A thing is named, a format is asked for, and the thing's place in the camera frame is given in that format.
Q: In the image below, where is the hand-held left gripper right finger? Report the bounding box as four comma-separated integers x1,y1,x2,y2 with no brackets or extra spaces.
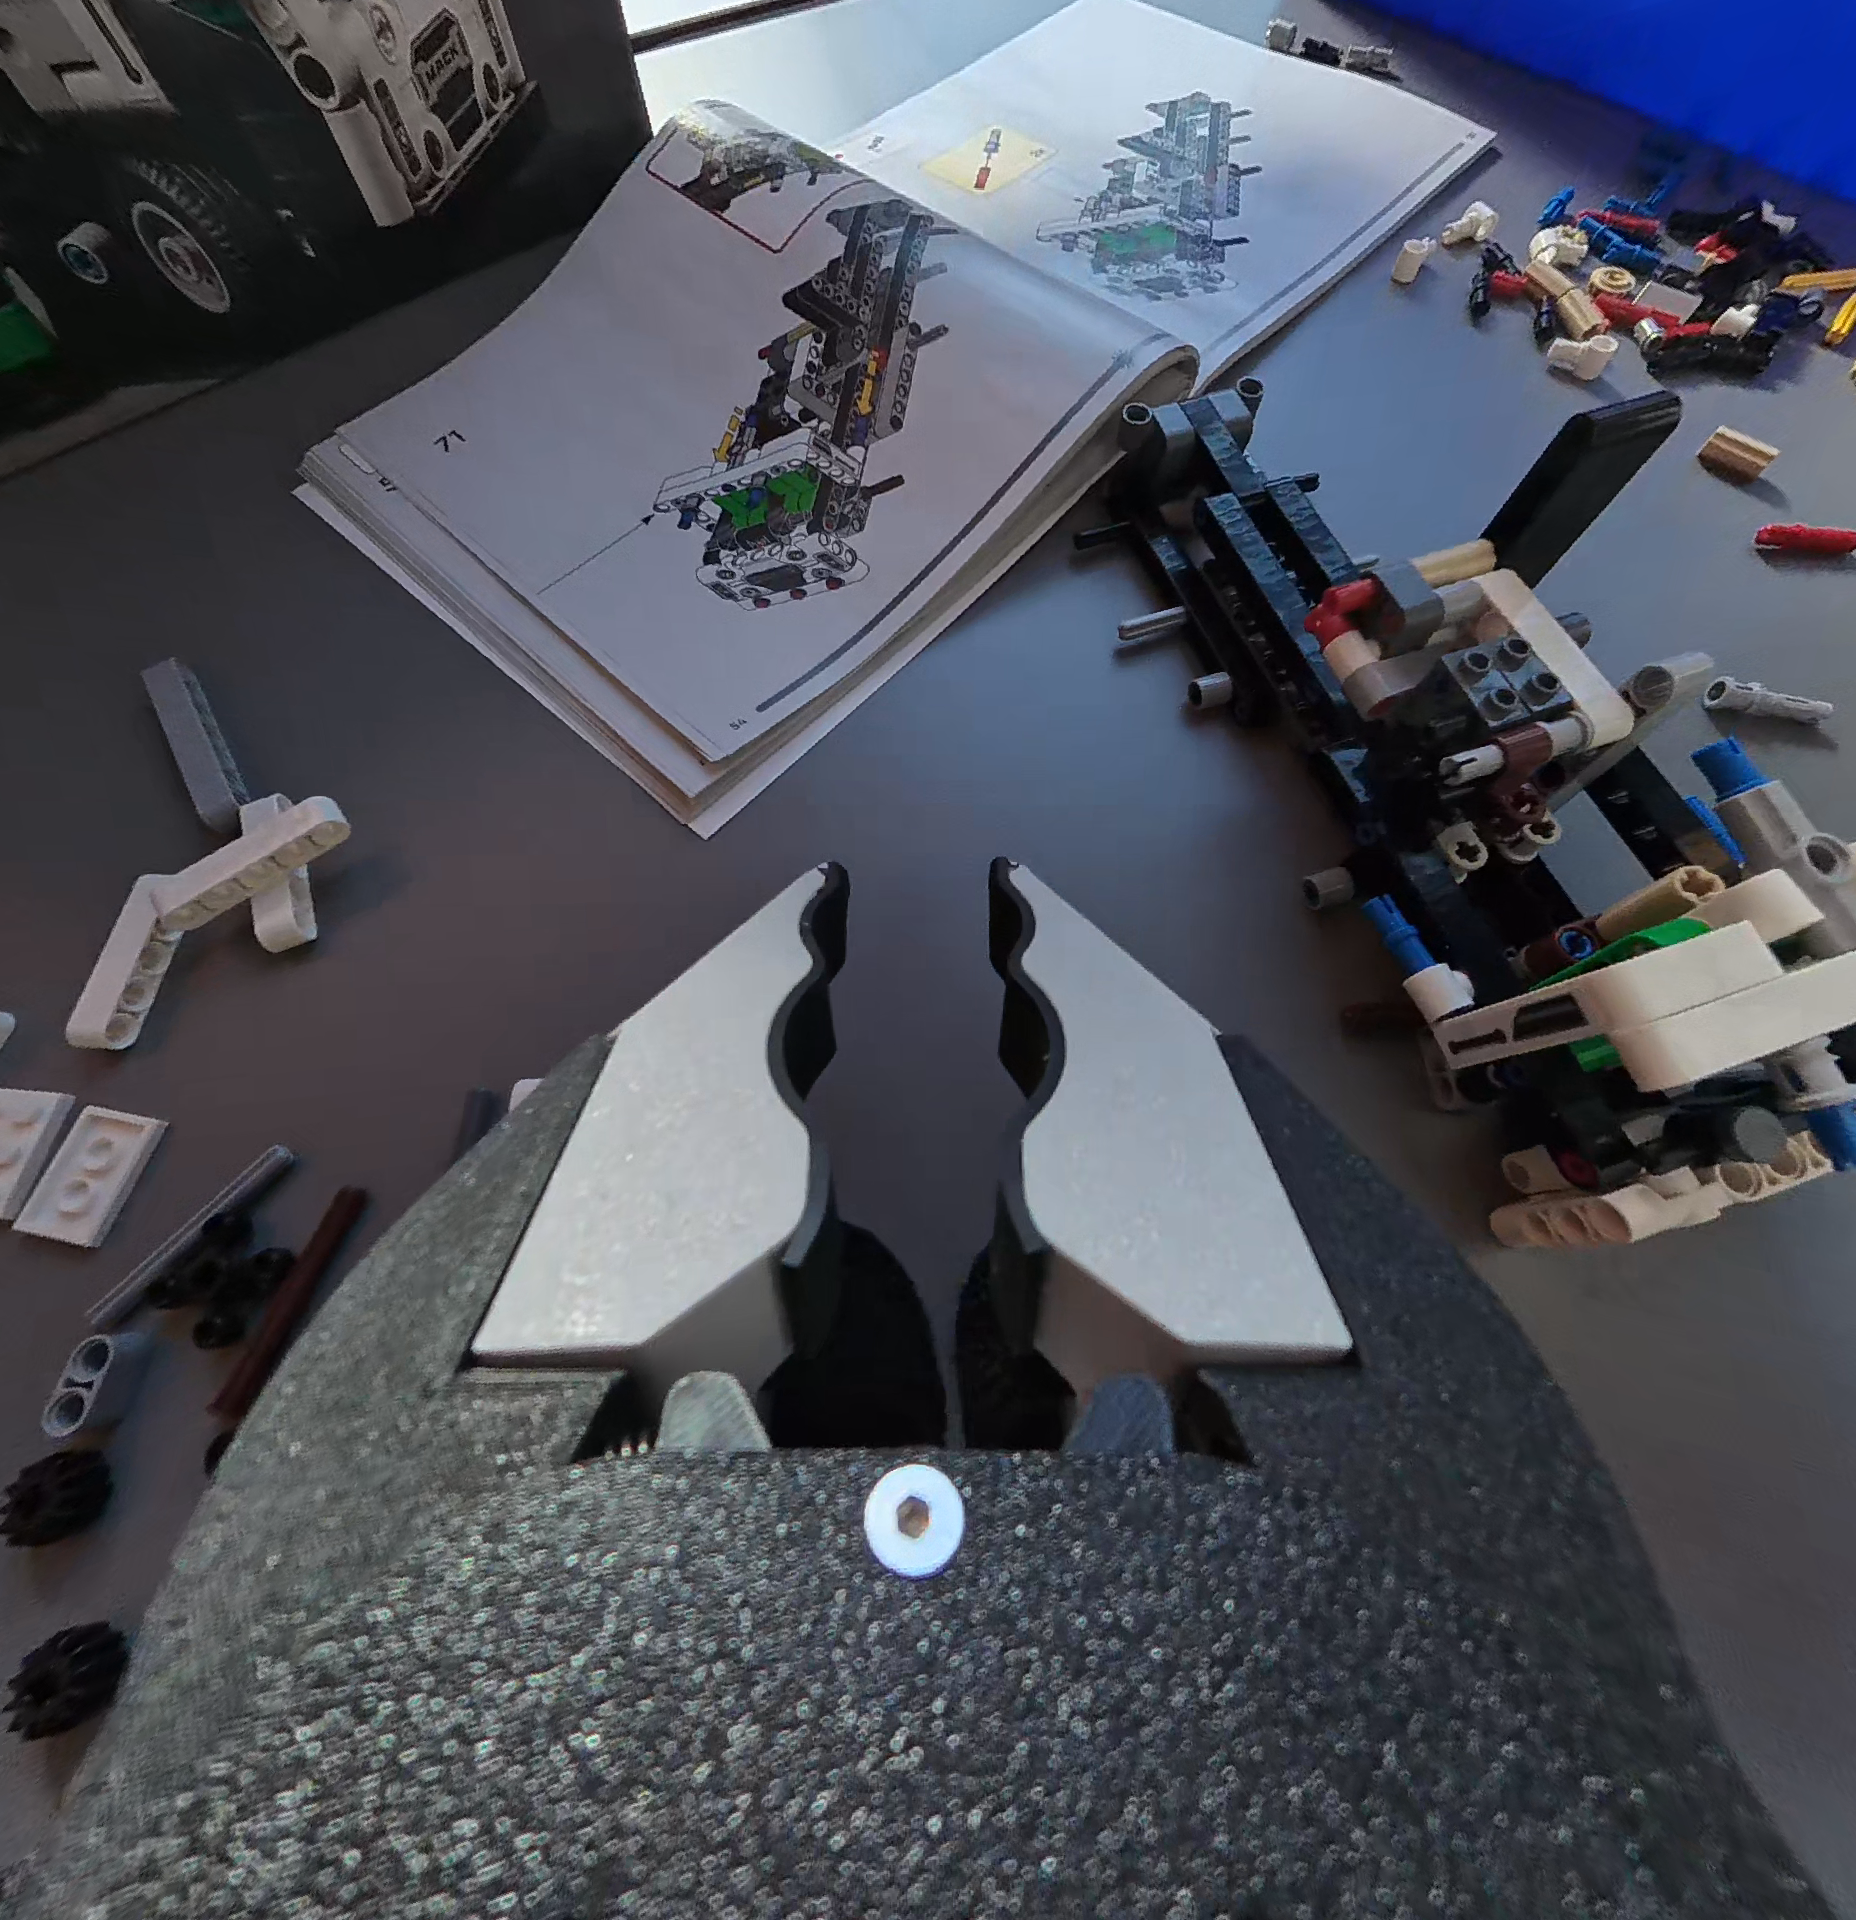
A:
988,858,1356,1414

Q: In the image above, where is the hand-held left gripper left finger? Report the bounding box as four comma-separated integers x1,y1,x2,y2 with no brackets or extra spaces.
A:
465,861,855,1380

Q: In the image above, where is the lego truck chassis model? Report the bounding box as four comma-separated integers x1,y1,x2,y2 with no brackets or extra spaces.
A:
1075,378,1856,1252

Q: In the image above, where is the brown lego axle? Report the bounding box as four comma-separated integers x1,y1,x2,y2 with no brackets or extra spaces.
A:
208,1190,371,1422

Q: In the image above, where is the cluster of black lego pins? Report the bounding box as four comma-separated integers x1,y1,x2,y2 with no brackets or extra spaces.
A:
148,1206,299,1346

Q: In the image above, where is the white short lego beam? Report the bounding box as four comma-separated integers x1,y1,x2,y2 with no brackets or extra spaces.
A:
240,862,317,958

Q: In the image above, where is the grey lego axle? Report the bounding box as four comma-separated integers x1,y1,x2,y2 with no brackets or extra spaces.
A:
88,1148,299,1331

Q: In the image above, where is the white studded lego plate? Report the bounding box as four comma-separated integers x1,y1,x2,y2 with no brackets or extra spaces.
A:
14,1107,168,1249
0,1088,74,1220

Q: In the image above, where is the white angled lego beam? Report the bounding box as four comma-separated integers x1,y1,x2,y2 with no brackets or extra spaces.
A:
63,795,350,1052

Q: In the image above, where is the grey double lego connector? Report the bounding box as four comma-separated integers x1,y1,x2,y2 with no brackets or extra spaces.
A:
41,1329,159,1436

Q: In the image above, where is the grey lego beam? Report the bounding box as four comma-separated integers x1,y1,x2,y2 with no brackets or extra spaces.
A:
138,656,254,836

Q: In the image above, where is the black lego gear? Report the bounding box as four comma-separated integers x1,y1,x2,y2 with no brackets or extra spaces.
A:
0,1447,117,1549
0,1625,132,1744

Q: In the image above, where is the lego instruction booklet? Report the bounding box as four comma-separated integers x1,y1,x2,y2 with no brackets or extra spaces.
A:
296,0,1499,841

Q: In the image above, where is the pile of small lego pieces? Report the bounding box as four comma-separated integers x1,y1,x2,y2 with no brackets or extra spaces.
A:
1389,143,1856,401

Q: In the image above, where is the lego set box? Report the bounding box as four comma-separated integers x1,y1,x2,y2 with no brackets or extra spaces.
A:
0,0,653,461

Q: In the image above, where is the cluster of dark lego bits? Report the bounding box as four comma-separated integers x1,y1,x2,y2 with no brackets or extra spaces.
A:
1266,15,1406,81

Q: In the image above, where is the blue plastic bin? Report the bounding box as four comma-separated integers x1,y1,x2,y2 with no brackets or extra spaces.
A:
1338,0,1856,191

